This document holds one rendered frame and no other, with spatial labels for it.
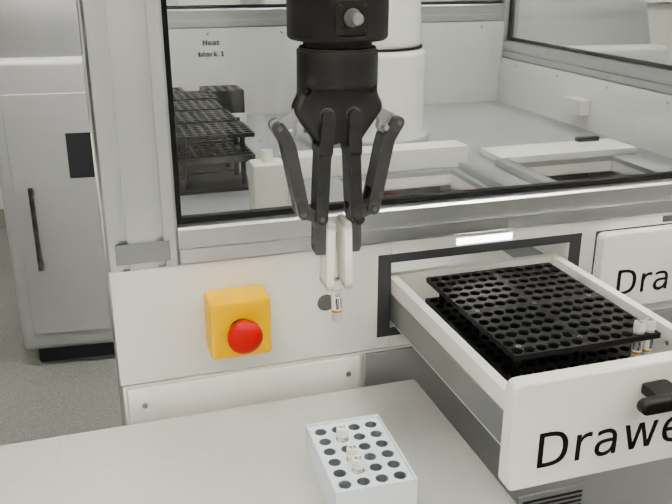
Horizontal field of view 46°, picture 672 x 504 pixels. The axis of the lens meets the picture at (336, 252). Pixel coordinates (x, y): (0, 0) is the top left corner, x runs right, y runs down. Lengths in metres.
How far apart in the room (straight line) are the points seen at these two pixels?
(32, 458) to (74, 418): 1.56
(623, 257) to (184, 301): 0.59
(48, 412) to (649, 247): 1.89
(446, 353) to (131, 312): 0.36
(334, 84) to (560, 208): 0.47
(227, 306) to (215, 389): 0.14
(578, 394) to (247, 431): 0.39
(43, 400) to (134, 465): 1.74
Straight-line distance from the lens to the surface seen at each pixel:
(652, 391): 0.78
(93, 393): 2.64
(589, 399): 0.77
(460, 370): 0.85
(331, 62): 0.71
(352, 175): 0.76
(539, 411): 0.74
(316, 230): 0.77
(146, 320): 0.96
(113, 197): 0.90
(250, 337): 0.90
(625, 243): 1.15
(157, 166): 0.90
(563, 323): 0.91
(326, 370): 1.03
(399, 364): 1.07
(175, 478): 0.89
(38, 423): 2.54
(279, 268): 0.96
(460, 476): 0.89
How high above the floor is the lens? 1.28
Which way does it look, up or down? 20 degrees down
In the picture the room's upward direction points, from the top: straight up
